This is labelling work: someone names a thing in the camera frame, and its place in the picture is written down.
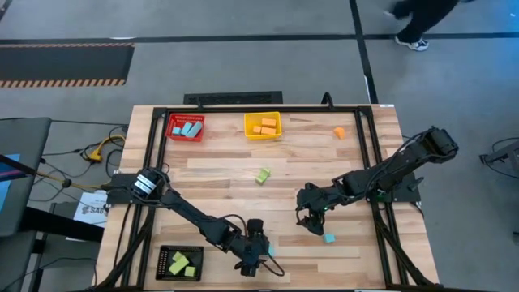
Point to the person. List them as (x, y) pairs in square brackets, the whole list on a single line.
[(425, 16)]

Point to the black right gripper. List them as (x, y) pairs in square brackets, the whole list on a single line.
[(314, 200)]

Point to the black aluminium table frame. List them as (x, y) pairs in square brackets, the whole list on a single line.
[(259, 109)]

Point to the red plastic basket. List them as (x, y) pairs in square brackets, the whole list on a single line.
[(178, 117)]

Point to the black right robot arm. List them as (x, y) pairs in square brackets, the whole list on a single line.
[(405, 160)]

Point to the yellow plastic basket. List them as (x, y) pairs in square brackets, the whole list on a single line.
[(249, 121)]

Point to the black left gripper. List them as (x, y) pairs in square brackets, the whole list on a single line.
[(253, 247)]

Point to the long green foam block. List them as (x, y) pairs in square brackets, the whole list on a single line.
[(178, 265)]

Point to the black slotted panel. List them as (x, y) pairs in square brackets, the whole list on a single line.
[(233, 98)]

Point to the long orange foam block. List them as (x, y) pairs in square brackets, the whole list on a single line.
[(268, 131), (268, 122)]

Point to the rounded orange foam block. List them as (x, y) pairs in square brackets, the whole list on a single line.
[(340, 133)]

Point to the dark grey desk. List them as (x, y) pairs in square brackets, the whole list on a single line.
[(24, 162)]

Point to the small green foam cube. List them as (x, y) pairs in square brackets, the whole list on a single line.
[(177, 256), (190, 271)]

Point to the long blue foam block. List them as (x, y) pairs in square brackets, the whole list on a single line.
[(272, 250), (194, 130)]

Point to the small blue foam cube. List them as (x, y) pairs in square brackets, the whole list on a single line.
[(329, 238), (176, 131)]

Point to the white printed paper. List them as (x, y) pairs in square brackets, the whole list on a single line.
[(91, 211)]

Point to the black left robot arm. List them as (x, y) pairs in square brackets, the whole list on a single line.
[(190, 211)]

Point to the small orange foam cube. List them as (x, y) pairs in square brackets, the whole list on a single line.
[(257, 130)]

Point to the black plastic basket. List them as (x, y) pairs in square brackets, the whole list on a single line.
[(162, 263)]

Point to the black hazard-striped floor mat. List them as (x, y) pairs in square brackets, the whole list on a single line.
[(61, 63)]

